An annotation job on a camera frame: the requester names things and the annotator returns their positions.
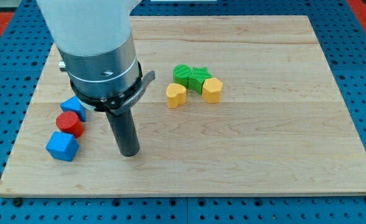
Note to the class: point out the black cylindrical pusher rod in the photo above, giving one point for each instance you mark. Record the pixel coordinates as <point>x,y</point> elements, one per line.
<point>124,131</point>

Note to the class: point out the black clamp ring with lever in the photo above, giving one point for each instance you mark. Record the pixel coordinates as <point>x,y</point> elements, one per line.
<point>120,103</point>

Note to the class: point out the green star block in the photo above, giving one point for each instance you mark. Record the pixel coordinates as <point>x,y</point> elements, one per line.
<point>197,78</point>

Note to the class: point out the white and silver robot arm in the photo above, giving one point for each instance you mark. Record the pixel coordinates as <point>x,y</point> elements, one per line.
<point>95,42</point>

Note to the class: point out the blue block behind arm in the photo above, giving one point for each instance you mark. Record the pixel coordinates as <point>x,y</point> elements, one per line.
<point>73,104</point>

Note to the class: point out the red cylinder block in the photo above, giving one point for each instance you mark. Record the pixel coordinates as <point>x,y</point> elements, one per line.
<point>69,122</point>

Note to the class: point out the yellow heart block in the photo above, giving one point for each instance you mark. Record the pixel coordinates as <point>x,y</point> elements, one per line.
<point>176,95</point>

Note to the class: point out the blue cube block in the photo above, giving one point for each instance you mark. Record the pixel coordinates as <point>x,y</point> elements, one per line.
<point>62,146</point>

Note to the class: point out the green cylinder block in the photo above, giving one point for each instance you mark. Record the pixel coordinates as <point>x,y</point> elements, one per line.
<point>181,74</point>

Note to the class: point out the yellow hexagon block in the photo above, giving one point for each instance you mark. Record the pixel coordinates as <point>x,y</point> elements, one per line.
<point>212,90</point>

